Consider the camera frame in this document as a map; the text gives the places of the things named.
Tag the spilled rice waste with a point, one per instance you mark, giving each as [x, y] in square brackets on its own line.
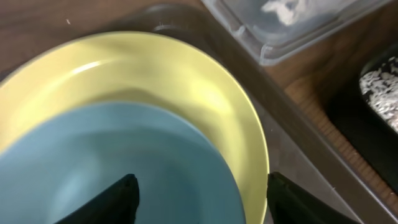
[379, 88]

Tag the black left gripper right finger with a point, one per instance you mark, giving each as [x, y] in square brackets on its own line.
[291, 204]

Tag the clear plastic bin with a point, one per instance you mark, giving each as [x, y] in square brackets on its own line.
[269, 42]

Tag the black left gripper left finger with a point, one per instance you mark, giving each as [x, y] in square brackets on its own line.
[116, 205]

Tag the dark brown serving tray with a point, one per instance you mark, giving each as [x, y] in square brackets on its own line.
[297, 149]

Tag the black food waste tray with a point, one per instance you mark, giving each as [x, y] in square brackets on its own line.
[372, 137]

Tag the light blue bowl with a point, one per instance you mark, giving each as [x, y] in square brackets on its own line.
[63, 163]

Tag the yellow plate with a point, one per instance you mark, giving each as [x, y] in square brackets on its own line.
[148, 68]

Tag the clear plastic wrap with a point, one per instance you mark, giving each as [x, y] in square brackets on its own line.
[288, 12]

